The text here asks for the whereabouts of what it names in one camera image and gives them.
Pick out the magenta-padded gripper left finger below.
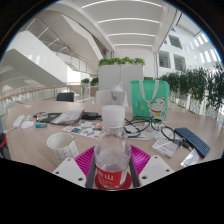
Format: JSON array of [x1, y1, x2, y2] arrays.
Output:
[[52, 145, 98, 189]]

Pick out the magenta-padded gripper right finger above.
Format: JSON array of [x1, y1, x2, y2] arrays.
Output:
[[129, 144, 175, 188]]

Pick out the clear red-labelled water bottle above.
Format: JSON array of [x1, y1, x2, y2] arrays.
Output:
[[93, 105, 132, 191]]

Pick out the white grid-pattern mug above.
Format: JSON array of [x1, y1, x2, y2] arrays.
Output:
[[45, 132, 80, 166]]

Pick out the white printed card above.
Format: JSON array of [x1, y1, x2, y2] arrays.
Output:
[[151, 138, 180, 159]]

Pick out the clear plastic packet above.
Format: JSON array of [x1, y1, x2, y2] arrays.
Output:
[[180, 148, 201, 168]]

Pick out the colourful sticker sheet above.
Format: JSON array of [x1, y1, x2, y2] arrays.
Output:
[[63, 119, 104, 140]]

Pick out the dark blue keyboard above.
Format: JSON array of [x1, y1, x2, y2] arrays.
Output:
[[173, 126, 211, 159]]

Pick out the black notebook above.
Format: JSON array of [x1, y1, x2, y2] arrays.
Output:
[[41, 112, 63, 124]]

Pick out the black power adapter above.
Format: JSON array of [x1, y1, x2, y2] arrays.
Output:
[[81, 111, 102, 121]]

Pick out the white computer mouse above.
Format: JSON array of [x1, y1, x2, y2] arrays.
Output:
[[20, 120, 35, 130]]

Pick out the green cat-print tote bag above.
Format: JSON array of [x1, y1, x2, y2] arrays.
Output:
[[129, 79, 170, 122]]

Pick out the white power strip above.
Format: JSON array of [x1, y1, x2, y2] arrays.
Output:
[[12, 114, 26, 129]]

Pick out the black office chair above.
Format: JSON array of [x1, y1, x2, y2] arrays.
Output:
[[55, 91, 75, 103]]

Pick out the white chair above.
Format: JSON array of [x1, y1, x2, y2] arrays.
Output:
[[94, 89, 129, 108]]

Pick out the clear white-lidded shaker bottle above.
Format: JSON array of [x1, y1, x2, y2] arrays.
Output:
[[110, 83, 126, 107]]

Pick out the glass balustrade with wooden handrail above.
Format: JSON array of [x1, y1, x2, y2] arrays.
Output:
[[0, 83, 84, 108]]

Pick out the row of green potted plants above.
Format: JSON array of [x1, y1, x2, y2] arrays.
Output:
[[159, 63, 224, 116]]

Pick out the small potted plants by railing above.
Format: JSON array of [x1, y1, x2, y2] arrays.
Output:
[[80, 77, 100, 98]]

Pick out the white cabinet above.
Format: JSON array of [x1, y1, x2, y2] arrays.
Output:
[[98, 64, 145, 101]]

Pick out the green plants atop cabinet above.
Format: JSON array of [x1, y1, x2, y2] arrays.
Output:
[[97, 56, 146, 67]]

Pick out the ceiling light strips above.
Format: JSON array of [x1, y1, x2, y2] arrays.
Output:
[[81, 0, 164, 48]]

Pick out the black cable bundle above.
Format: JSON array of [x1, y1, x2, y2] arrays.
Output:
[[123, 115, 176, 143]]

